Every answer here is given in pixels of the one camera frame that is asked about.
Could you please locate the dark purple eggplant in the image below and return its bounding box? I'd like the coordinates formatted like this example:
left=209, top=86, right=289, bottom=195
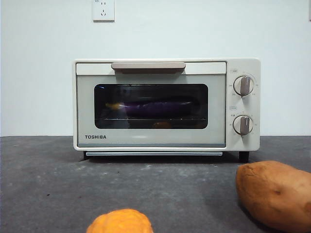
left=106, top=100, right=199, bottom=119

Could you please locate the glass oven door beige handle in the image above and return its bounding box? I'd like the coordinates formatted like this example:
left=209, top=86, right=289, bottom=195
left=75, top=62, right=227, bottom=148

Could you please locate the silver oven crumb tray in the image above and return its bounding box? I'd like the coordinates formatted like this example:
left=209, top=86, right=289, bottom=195
left=84, top=150, right=224, bottom=157

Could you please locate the beige oven knob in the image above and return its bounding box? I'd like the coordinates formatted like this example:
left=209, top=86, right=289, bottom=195
left=232, top=115, right=255, bottom=135
left=233, top=75, right=255, bottom=96

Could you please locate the white Toshiba toaster oven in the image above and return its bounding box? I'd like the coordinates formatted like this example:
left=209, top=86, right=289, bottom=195
left=72, top=58, right=262, bottom=163

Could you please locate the orange pumpkin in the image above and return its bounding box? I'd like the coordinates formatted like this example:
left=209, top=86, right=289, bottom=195
left=86, top=208, right=154, bottom=233

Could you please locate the brown sweet potato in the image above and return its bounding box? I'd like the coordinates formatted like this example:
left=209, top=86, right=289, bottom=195
left=235, top=160, right=311, bottom=230

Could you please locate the white wall socket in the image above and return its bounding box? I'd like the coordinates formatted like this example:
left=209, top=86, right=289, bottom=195
left=93, top=0, right=116, bottom=23

